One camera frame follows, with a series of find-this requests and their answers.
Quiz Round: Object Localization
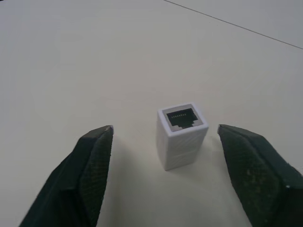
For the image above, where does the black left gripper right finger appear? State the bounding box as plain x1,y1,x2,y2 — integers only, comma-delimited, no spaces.
217,124,303,227

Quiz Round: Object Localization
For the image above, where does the white RJ45 coupler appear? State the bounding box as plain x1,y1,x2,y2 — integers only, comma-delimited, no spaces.
156,102,209,171

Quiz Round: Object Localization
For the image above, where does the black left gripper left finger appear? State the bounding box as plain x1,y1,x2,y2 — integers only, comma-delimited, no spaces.
18,125,114,227

